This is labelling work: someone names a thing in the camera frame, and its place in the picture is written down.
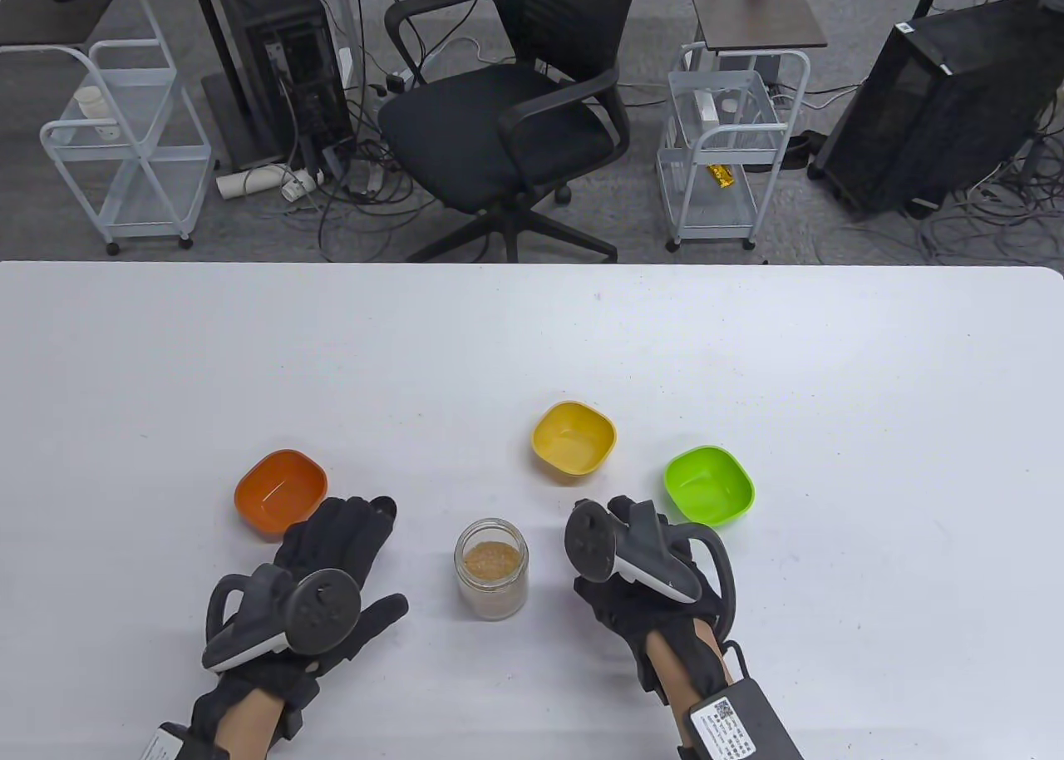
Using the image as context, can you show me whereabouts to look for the person's left hand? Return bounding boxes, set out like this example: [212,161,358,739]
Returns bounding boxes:
[190,496,410,742]

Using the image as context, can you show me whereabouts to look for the person's right hand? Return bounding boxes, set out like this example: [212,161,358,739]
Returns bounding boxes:
[572,496,736,696]

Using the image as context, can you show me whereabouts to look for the orange plastic dish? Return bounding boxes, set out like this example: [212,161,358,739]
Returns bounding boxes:
[234,450,328,540]

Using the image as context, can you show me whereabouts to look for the clear glass jar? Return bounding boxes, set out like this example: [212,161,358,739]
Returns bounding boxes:
[454,519,530,622]

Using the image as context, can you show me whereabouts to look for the brown sugar granules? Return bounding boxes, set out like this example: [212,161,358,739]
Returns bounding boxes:
[460,542,526,619]

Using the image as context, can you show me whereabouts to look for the green plastic dish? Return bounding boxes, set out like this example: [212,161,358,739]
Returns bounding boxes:
[663,447,756,528]

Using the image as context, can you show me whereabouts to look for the yellow plastic dish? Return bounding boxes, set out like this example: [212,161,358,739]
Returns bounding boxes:
[532,401,618,476]

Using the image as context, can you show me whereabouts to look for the person's right forearm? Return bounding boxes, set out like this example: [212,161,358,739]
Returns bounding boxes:
[647,619,732,711]

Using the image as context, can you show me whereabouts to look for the person's left forearm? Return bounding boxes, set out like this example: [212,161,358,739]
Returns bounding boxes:
[214,689,288,760]

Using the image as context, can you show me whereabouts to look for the black grey tracking controller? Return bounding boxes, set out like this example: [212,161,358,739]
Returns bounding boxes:
[202,565,363,674]
[565,500,737,638]

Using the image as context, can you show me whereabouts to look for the black wrist sensor box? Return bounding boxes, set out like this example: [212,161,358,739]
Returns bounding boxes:
[141,723,217,760]
[680,677,805,760]

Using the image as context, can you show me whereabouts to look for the white rolled tube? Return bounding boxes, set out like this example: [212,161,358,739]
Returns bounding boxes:
[216,165,288,202]

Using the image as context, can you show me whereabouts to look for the black office chair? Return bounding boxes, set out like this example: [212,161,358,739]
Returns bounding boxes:
[378,0,648,264]

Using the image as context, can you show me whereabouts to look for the black computer tower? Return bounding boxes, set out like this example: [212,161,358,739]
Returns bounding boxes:
[809,0,1064,219]
[185,0,357,172]

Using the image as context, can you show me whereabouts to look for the dark desk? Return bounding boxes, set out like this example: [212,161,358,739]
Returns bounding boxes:
[0,0,138,50]

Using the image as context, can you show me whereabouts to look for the brown wooden side table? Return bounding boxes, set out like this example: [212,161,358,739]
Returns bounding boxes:
[683,0,829,87]

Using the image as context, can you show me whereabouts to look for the tangle of floor cables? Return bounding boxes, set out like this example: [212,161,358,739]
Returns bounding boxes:
[815,86,1064,267]
[283,0,437,264]

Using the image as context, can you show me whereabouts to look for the white wire utility cart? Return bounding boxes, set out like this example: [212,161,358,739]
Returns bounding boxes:
[40,0,214,256]
[657,42,811,253]

